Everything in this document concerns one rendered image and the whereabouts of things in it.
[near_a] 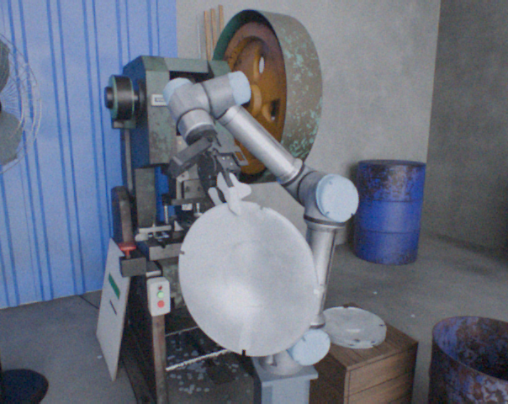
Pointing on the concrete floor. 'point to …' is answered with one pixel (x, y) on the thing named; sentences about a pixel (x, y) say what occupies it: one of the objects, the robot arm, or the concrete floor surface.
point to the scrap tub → (476, 362)
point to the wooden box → (367, 372)
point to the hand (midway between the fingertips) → (231, 212)
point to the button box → (152, 301)
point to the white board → (113, 309)
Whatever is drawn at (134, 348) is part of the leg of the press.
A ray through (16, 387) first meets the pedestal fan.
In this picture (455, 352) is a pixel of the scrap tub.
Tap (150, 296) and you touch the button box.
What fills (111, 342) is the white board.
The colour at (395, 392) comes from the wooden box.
